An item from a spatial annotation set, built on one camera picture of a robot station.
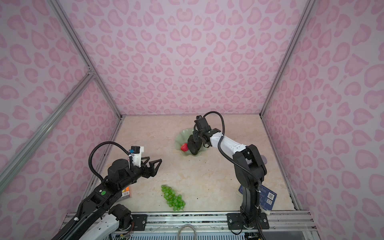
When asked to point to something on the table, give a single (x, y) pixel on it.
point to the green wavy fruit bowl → (182, 138)
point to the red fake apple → (184, 147)
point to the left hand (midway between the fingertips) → (155, 157)
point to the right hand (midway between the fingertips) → (198, 132)
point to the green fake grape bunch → (173, 200)
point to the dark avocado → (194, 146)
